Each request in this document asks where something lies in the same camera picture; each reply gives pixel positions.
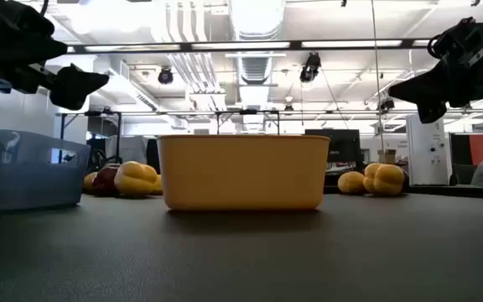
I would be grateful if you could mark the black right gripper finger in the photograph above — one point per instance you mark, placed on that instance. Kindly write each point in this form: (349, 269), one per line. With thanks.
(432, 113)
(426, 90)

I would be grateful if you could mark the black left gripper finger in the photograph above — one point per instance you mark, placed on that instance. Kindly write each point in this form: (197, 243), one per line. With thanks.
(78, 81)
(67, 101)

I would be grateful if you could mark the yellow bell pepper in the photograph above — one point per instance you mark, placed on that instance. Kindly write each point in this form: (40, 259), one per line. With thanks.
(134, 178)
(386, 179)

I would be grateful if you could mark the orange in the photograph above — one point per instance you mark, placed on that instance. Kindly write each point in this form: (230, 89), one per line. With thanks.
(88, 183)

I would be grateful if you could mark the dark maroon round produce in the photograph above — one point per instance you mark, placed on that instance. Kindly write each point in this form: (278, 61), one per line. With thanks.
(106, 180)

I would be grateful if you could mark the round yellow orange fruit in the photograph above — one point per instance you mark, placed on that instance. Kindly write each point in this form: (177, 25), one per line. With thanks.
(350, 183)

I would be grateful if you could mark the yellow lemon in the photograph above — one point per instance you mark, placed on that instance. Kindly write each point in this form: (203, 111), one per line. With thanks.
(159, 185)

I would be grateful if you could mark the white cabinet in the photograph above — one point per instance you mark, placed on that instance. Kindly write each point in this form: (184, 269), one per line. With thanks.
(428, 138)

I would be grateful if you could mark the cardboard box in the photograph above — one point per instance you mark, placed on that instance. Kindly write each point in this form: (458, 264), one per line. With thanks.
(387, 156)

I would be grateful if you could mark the white cloth cover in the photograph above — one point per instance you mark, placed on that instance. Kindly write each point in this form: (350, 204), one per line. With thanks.
(130, 147)

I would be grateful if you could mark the translucent grey plastic basket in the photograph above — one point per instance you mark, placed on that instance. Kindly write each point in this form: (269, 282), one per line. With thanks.
(27, 184)

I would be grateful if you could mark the black monitor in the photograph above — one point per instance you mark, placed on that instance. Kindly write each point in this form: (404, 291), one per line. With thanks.
(333, 144)

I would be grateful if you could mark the yellow plastic basket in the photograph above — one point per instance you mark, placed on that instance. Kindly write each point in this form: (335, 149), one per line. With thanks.
(243, 172)

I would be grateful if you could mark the black table mat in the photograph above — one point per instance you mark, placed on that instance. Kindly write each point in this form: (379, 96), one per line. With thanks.
(241, 251)

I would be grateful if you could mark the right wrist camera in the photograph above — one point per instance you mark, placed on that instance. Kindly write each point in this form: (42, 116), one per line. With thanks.
(459, 38)

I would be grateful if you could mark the black ceiling-mounted camera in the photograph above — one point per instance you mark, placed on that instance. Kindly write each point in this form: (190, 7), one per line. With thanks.
(386, 104)
(165, 76)
(310, 67)

